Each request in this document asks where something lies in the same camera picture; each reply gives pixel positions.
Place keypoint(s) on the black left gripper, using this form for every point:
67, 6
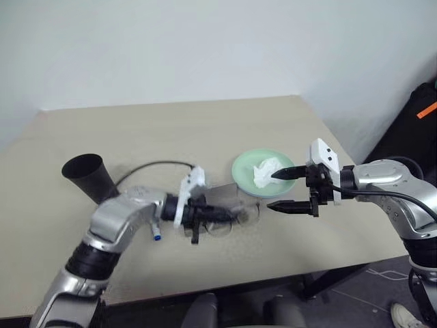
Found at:
195, 212

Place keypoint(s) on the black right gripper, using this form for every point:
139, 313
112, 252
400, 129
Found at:
319, 184

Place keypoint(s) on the white tissue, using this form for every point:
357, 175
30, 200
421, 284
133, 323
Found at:
264, 174

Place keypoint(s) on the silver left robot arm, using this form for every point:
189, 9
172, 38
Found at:
112, 215

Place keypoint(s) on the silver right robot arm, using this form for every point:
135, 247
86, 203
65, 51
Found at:
403, 191

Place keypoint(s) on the black cup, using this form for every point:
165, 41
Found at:
89, 177

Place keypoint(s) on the light blue plate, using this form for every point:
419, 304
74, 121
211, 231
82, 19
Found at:
264, 197

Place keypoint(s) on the light green plate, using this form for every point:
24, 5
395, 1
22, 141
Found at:
244, 169

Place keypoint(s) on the black table leg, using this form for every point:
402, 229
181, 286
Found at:
331, 278

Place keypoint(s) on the dark rounded shape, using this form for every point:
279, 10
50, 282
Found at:
201, 312
285, 313

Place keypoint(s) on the black bag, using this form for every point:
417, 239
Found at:
403, 133

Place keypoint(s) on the orange tag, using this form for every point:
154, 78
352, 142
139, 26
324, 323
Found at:
427, 111

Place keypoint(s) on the white shoe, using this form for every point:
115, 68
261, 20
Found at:
406, 317

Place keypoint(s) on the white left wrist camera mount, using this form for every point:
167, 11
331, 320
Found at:
188, 186

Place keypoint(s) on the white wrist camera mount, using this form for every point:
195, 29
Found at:
188, 186
327, 160

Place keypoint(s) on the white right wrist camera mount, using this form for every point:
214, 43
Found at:
327, 160

